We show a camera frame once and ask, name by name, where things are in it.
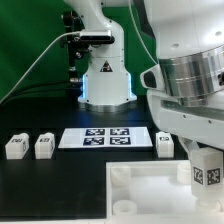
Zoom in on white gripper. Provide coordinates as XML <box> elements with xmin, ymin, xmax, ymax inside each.
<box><xmin>147</xmin><ymin>89</ymin><xmax>224</xmax><ymax>155</ymax></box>

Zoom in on white square tabletop part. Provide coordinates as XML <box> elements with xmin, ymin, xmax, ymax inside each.
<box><xmin>106</xmin><ymin>161</ymin><xmax>224</xmax><ymax>224</ymax></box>

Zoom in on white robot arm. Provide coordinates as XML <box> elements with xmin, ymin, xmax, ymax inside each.
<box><xmin>64</xmin><ymin>0</ymin><xmax>224</xmax><ymax>150</ymax></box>

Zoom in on white marker tag sheet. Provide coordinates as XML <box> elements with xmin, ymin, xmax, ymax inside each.
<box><xmin>59</xmin><ymin>127</ymin><xmax>153</xmax><ymax>149</ymax></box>

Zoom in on black cables on table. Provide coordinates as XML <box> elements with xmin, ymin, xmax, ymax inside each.
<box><xmin>0</xmin><ymin>79</ymin><xmax>83</xmax><ymax>106</ymax></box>

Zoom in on black camera on stand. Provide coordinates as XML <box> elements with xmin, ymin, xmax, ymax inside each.
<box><xmin>60</xmin><ymin>11</ymin><xmax>115</xmax><ymax>85</ymax></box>

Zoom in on white camera cable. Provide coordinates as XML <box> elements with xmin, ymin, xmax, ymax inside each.
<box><xmin>0</xmin><ymin>31</ymin><xmax>82</xmax><ymax>105</ymax></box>

